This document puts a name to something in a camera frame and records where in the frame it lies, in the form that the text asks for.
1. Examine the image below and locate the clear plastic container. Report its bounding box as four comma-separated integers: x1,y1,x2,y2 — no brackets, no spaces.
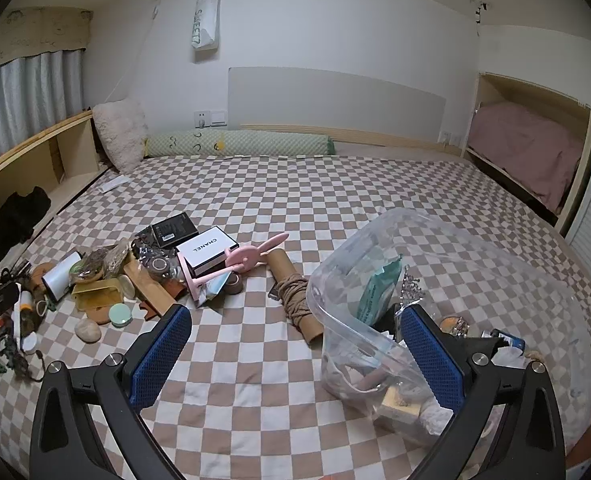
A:
305,207,591,448

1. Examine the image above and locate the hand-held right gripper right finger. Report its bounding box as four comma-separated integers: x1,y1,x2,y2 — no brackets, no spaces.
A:
398,304,569,480

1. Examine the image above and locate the clear bag of dark trinkets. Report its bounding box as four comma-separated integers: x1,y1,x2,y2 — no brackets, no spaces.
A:
130,232,182,281

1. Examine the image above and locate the green wet wipes packet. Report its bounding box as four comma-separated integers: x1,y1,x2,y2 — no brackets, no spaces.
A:
355,255,403,326

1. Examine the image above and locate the grey curtain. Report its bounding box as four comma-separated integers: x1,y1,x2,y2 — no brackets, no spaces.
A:
0,49,87,173

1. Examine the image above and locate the round cork coaster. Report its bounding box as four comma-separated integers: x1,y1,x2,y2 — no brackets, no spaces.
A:
86,307,121,327
29,262,52,302

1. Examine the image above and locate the white cylinder with black lid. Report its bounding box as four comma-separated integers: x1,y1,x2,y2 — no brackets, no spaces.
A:
42,252,82,302

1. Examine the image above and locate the yellow plastic box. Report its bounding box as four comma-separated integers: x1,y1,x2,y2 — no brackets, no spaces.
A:
71,280,118,315

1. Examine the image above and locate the pink blanket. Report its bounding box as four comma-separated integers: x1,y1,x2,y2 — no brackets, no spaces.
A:
467,101,586,211

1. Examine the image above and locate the wrapped cork coaster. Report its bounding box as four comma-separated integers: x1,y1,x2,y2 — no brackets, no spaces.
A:
70,260,107,282

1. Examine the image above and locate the fluffy white pillow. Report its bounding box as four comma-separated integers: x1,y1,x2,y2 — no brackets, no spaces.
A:
92,99,148,173

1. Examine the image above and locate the pale blue plastic packet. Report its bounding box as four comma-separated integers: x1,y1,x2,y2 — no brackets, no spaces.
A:
195,280,226,308

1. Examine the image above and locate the wooden board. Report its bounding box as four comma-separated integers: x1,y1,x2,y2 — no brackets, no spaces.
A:
124,260,178,317

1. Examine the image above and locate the pink rabbit-ear mirror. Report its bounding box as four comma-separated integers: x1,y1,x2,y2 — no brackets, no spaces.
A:
176,234,290,297

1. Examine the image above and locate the clear bag of dried grass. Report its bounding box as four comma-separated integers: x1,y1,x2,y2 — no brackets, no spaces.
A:
78,244,128,273

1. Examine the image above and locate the smooth beige stone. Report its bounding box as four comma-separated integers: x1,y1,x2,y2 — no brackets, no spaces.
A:
74,320,101,345

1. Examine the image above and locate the wooden bedside shelf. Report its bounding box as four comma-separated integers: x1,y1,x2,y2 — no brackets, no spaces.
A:
0,110,111,271

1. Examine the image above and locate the green round compact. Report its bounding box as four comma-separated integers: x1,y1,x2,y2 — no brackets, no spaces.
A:
109,303,135,326

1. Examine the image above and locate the black box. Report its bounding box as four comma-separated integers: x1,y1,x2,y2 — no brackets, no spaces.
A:
151,212,199,248

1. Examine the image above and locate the checkered bed sheet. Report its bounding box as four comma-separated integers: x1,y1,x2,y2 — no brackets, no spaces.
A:
0,152,591,480

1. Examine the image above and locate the small wooden block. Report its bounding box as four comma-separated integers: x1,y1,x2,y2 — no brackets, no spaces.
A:
380,387,421,421

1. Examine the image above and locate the wall hook with cord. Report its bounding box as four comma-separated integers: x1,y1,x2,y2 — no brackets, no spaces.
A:
468,0,491,36

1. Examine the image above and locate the rope-wrapped cardboard tube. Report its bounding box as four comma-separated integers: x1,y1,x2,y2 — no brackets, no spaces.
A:
266,249,326,346

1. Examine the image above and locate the white gift box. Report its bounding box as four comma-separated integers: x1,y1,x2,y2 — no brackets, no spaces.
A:
175,226,239,277

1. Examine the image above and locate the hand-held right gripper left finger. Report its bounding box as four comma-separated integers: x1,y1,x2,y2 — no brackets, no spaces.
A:
29,302,193,480

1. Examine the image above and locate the wooden alcove frame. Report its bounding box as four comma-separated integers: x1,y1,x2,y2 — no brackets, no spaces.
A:
463,72,591,233

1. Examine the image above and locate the wooden bed frame rail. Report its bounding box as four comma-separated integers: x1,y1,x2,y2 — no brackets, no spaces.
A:
240,122,463,158

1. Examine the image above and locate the black cloth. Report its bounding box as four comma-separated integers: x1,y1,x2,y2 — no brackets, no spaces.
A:
0,186,52,268

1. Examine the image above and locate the green bolster pillow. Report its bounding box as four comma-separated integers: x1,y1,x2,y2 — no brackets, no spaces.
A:
142,129,337,158

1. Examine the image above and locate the silver bead chain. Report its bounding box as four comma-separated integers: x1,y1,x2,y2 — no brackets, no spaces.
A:
400,265,425,306

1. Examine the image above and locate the beige curtain valance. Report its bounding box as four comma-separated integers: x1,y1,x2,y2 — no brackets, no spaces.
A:
0,6,93,76

